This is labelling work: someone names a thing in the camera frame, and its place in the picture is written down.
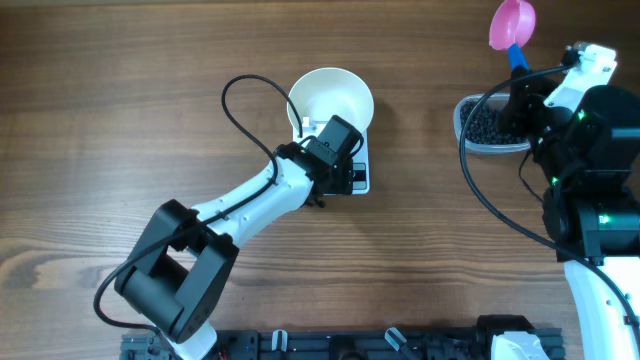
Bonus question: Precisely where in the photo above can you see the pink scoop blue handle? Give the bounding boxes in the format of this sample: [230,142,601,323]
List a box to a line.
[489,0,536,70]

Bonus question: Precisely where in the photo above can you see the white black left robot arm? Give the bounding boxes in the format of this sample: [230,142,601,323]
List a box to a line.
[114,115,367,359]

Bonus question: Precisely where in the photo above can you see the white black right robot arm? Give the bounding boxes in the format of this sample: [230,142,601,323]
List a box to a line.
[499,65,639,359]

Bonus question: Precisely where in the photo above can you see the white digital kitchen scale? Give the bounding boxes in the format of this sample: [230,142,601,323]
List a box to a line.
[277,136,366,195]

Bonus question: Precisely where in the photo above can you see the white bowl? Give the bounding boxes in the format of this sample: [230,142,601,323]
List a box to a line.
[286,67,374,138]

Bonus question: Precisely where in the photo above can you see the black beans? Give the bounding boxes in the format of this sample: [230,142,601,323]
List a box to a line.
[466,104,526,145]

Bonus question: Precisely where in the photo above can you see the clear plastic container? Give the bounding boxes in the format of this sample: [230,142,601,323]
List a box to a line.
[453,93,529,155]

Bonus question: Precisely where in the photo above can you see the black right camera cable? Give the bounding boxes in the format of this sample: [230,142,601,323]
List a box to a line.
[458,62,640,326]

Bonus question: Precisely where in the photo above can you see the black camera cable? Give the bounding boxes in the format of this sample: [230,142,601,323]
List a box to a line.
[458,62,640,326]
[93,74,305,334]

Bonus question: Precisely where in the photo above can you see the black left camera cable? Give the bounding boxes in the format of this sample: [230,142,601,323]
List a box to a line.
[93,74,305,334]

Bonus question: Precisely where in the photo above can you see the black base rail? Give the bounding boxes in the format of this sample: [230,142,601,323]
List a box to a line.
[120,315,566,360]

